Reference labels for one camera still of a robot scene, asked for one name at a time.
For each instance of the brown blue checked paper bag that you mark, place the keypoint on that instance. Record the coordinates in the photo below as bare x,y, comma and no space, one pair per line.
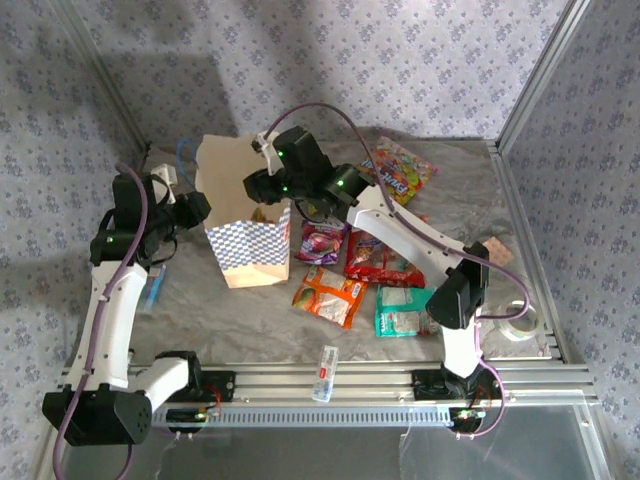
250,250

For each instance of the red fruit candy bag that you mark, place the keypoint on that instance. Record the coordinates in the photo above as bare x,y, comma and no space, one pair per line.
405,170

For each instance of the orange white-label snack packet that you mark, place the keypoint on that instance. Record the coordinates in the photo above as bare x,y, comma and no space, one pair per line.
327,297

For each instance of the large red clear snack bag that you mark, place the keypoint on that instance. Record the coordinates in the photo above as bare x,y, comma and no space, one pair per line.
370,262

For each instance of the teal snack packet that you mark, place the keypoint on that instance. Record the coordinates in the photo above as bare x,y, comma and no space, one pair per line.
400,315

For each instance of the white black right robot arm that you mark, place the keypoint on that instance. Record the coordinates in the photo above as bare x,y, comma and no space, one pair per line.
400,225

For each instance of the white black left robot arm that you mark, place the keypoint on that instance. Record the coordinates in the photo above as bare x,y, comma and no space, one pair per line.
110,320

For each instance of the rainbow crayon pack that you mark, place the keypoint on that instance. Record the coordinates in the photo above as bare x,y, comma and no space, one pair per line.
156,290

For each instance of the black left controller board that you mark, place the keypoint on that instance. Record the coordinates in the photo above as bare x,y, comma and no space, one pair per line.
185,416

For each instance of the black controller board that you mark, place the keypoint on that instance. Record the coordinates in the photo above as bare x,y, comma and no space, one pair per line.
467,419
185,416

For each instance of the small clear plastic box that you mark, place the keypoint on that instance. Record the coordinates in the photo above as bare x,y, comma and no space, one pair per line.
325,372

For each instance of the grey metal panel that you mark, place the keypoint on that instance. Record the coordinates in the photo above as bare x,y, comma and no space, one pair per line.
350,455

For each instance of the clear tape roll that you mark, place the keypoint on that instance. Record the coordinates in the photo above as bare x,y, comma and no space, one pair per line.
517,335

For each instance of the black right controller board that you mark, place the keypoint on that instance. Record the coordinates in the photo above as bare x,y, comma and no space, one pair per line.
467,419

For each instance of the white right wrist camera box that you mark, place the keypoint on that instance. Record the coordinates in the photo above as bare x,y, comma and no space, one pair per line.
265,150

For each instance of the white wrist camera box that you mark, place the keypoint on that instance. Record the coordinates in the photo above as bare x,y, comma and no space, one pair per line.
265,150
164,177

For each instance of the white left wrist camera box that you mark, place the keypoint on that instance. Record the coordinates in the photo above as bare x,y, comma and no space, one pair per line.
164,177

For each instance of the aluminium frame post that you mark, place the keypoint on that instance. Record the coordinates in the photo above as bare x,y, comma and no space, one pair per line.
542,75
103,75

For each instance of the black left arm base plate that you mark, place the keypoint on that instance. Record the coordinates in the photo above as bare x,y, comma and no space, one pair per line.
227,385

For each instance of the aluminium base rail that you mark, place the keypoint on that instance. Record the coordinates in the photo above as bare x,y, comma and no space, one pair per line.
370,382

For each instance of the aluminium table side rail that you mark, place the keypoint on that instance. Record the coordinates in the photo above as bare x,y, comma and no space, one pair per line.
515,200

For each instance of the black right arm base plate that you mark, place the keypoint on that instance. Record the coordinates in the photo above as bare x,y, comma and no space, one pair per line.
424,387

